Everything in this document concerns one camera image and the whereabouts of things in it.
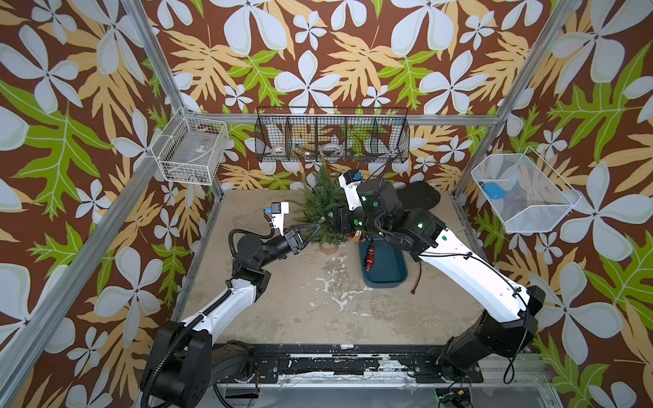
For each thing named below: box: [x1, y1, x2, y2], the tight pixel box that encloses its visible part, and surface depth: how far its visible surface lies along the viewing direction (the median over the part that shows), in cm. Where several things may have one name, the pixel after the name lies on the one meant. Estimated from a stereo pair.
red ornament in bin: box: [363, 244, 375, 273], surface depth 97 cm
